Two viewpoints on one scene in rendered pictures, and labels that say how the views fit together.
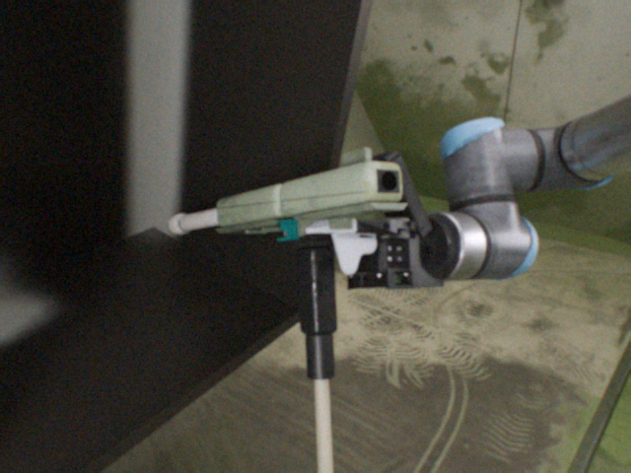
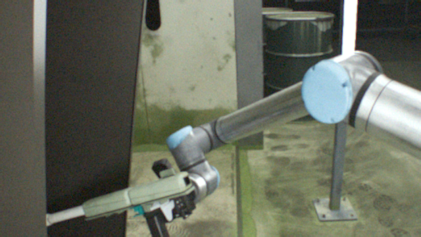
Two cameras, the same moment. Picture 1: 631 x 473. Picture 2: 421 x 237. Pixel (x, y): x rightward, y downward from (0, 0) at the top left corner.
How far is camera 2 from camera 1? 41 cm
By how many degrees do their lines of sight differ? 31
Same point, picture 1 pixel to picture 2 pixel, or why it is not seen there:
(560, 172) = (218, 142)
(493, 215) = (202, 169)
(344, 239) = (165, 207)
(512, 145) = (198, 136)
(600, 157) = (234, 135)
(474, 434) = not seen: outside the picture
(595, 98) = (185, 78)
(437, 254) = (190, 195)
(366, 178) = (180, 183)
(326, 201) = (160, 195)
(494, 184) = (198, 156)
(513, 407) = not seen: outside the picture
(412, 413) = not seen: outside the picture
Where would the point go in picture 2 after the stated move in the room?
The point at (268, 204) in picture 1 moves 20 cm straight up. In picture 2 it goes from (122, 201) to (109, 122)
